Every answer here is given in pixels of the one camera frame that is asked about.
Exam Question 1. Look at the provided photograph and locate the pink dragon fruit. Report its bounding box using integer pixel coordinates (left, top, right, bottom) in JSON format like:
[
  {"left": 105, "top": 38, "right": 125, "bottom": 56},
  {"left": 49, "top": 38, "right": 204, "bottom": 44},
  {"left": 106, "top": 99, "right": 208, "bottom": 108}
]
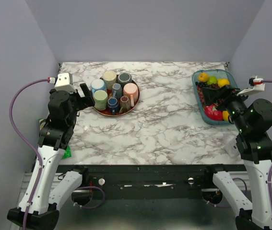
[{"left": 204, "top": 104, "right": 223, "bottom": 121}]

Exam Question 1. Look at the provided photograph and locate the brown striped mug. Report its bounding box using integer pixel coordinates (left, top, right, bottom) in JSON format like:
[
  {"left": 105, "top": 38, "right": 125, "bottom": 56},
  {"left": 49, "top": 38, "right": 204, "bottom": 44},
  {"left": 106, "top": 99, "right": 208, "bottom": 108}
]
[{"left": 119, "top": 96, "right": 131, "bottom": 114}]

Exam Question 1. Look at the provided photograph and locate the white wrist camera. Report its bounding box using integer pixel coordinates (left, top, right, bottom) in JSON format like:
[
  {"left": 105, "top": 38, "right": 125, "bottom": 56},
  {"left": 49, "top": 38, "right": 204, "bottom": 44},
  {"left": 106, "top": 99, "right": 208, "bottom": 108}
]
[
  {"left": 237, "top": 76, "right": 265, "bottom": 96},
  {"left": 55, "top": 73, "right": 76, "bottom": 94}
]

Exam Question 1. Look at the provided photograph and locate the dark blue mug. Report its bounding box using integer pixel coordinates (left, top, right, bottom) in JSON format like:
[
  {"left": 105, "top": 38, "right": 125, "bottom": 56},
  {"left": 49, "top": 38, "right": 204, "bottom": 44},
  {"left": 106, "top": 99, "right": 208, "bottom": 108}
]
[{"left": 107, "top": 97, "right": 120, "bottom": 115}]

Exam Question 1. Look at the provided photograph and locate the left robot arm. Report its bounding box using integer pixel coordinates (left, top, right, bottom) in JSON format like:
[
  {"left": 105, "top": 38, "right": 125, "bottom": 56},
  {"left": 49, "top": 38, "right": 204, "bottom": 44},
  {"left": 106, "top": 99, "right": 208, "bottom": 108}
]
[{"left": 7, "top": 83, "right": 95, "bottom": 230}]

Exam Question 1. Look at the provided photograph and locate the white box with knob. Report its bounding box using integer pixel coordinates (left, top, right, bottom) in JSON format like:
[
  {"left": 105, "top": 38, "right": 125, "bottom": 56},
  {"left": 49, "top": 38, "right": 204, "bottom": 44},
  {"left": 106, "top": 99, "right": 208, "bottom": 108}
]
[{"left": 224, "top": 138, "right": 240, "bottom": 159}]

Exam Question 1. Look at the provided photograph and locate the orange fruit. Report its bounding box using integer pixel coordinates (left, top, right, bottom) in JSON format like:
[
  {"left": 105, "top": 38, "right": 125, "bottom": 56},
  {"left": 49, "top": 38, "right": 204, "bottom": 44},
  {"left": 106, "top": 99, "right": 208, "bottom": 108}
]
[{"left": 198, "top": 72, "right": 209, "bottom": 82}]

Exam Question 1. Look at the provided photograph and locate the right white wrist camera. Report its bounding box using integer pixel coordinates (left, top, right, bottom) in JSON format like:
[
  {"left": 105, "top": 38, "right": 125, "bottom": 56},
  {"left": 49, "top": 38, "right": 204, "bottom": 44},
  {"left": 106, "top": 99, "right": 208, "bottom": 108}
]
[{"left": 237, "top": 76, "right": 265, "bottom": 96}]

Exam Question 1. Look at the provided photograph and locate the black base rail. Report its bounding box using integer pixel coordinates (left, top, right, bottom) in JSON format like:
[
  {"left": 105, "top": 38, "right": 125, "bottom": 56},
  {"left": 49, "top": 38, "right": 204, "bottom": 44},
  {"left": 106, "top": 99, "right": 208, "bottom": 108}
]
[{"left": 57, "top": 164, "right": 248, "bottom": 200}]

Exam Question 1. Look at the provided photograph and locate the light green mug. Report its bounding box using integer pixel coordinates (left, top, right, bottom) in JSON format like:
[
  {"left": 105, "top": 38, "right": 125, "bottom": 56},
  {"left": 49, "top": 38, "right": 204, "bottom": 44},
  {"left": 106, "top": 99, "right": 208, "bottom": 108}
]
[{"left": 93, "top": 90, "right": 108, "bottom": 111}]

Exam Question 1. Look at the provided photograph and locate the teal plastic fruit bin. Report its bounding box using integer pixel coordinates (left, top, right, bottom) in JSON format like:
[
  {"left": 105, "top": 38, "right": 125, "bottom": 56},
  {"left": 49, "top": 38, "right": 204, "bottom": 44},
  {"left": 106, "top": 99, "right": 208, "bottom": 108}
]
[{"left": 192, "top": 69, "right": 237, "bottom": 126}]

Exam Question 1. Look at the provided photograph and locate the green lime fruit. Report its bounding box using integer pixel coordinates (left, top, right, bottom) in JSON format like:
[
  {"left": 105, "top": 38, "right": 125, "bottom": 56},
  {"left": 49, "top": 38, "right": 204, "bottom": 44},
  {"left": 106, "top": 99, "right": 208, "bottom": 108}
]
[{"left": 207, "top": 76, "right": 217, "bottom": 85}]

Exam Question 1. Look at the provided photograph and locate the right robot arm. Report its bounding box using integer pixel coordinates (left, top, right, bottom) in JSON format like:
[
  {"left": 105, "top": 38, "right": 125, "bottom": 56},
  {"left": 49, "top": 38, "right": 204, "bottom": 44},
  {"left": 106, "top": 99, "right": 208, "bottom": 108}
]
[{"left": 202, "top": 85, "right": 272, "bottom": 230}]

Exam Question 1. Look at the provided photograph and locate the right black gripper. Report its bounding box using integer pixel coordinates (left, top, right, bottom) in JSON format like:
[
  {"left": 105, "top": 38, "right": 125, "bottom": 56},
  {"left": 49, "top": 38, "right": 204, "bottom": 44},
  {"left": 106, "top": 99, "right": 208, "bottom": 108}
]
[{"left": 201, "top": 83, "right": 253, "bottom": 132}]

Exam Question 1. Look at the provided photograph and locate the cassava chips bag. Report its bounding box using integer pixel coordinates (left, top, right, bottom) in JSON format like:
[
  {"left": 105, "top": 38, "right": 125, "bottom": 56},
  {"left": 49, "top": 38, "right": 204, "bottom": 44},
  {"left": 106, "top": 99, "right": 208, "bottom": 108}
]
[{"left": 39, "top": 118, "right": 71, "bottom": 159}]

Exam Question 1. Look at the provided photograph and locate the dark grey mug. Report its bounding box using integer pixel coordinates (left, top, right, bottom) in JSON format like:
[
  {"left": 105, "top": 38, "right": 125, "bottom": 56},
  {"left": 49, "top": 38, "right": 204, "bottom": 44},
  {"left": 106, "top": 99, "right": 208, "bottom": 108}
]
[{"left": 117, "top": 72, "right": 132, "bottom": 88}]

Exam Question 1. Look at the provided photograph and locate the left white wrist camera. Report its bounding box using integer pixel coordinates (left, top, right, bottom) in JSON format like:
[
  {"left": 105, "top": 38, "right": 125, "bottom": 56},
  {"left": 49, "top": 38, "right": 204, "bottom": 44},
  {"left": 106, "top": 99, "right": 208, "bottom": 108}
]
[{"left": 55, "top": 73, "right": 76, "bottom": 94}]

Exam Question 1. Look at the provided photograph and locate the pink mug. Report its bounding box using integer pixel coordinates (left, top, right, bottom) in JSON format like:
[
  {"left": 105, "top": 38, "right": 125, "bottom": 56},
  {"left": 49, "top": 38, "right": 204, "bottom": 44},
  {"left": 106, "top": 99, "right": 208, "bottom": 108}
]
[{"left": 123, "top": 83, "right": 139, "bottom": 107}]

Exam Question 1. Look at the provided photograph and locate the yellow fruit lower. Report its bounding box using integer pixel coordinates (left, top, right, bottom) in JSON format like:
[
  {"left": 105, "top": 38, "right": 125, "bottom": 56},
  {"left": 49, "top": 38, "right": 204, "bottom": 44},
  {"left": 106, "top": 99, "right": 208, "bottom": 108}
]
[{"left": 222, "top": 110, "right": 229, "bottom": 122}]

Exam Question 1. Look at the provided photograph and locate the light blue mug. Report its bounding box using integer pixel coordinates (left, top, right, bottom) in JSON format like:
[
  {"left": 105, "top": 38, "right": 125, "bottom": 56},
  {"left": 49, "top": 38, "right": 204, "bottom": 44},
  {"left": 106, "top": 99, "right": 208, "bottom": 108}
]
[{"left": 91, "top": 79, "right": 107, "bottom": 94}]

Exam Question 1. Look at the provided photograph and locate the cream mug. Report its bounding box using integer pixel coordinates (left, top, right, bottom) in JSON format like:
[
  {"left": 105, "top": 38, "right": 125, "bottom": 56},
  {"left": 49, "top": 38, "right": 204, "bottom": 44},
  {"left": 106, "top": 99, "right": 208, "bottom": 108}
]
[{"left": 102, "top": 70, "right": 117, "bottom": 90}]

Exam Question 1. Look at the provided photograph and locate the grey blue patterned mug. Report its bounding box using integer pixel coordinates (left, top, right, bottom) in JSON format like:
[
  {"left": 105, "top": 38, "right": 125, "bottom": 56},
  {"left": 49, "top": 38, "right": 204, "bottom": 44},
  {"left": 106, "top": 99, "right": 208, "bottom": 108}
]
[{"left": 112, "top": 83, "right": 123, "bottom": 101}]

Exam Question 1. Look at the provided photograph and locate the yellow lemon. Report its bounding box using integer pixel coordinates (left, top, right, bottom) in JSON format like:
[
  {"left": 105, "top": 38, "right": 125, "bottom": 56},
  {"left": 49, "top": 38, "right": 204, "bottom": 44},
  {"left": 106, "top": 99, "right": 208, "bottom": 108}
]
[{"left": 217, "top": 79, "right": 230, "bottom": 88}]

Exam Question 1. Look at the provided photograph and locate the round red tray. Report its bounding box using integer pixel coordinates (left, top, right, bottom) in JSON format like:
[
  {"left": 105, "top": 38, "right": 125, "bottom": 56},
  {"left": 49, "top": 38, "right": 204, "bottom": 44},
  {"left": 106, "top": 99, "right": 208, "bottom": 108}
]
[{"left": 91, "top": 72, "right": 140, "bottom": 117}]

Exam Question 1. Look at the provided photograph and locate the dark grape bunch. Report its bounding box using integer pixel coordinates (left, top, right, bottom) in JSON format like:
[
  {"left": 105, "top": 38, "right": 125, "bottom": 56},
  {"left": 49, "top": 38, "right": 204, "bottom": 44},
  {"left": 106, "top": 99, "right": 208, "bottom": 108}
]
[{"left": 195, "top": 82, "right": 220, "bottom": 105}]

